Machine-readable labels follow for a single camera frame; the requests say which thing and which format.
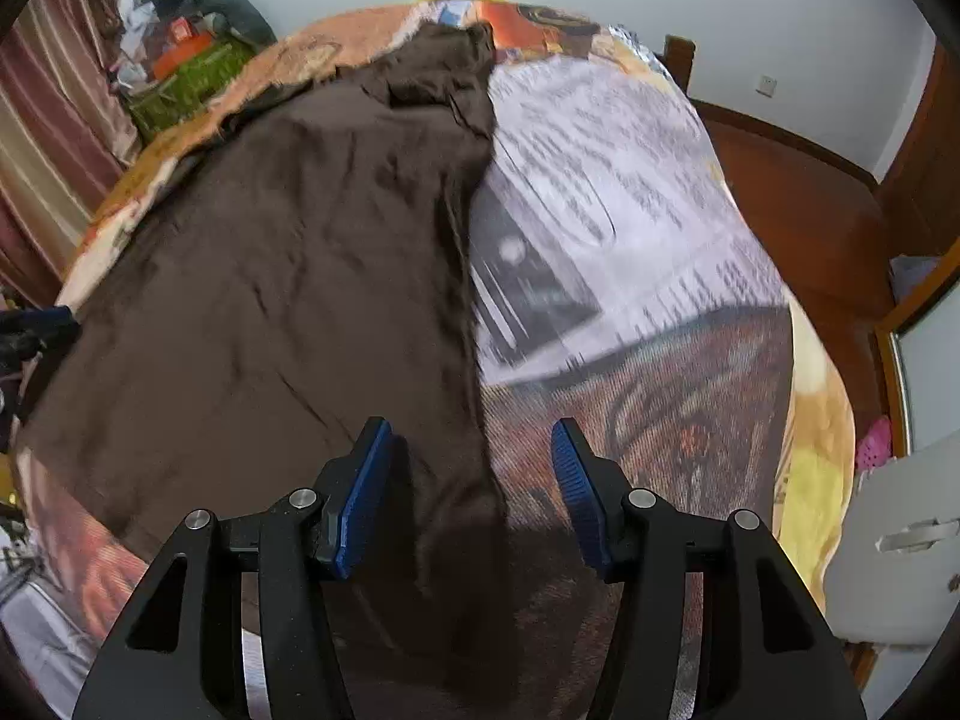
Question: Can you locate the green bag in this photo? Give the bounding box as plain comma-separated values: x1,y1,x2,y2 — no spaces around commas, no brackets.
127,41,256,140

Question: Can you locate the pink slipper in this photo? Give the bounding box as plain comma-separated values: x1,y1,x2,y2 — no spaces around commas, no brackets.
855,416,893,470

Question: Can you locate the orange box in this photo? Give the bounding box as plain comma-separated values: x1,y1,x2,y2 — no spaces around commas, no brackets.
154,15,215,80

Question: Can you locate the wooden bed post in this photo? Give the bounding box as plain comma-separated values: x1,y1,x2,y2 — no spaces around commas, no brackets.
664,34,698,98

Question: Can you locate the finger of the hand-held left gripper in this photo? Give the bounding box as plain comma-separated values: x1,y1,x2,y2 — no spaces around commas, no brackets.
0,304,82,383

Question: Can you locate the grey bag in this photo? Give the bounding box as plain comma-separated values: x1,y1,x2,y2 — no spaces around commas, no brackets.
187,0,275,46

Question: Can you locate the brown garment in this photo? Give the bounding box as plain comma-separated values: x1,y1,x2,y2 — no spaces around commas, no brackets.
15,21,601,720

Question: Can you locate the wooden framed mirror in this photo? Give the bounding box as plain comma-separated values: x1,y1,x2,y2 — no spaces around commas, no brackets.
874,240,960,458

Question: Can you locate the wooden door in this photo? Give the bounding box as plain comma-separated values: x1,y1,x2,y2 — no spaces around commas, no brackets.
881,37,960,256

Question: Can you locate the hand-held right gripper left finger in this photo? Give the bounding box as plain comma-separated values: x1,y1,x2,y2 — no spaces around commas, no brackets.
73,417,394,720

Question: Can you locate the striped pink curtain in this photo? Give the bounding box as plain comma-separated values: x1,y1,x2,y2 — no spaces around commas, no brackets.
0,0,143,308

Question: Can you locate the printed blanket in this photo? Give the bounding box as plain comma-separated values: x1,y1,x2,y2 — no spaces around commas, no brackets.
11,0,856,720

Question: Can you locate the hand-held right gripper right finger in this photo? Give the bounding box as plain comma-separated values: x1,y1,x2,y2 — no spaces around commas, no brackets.
551,417,867,720

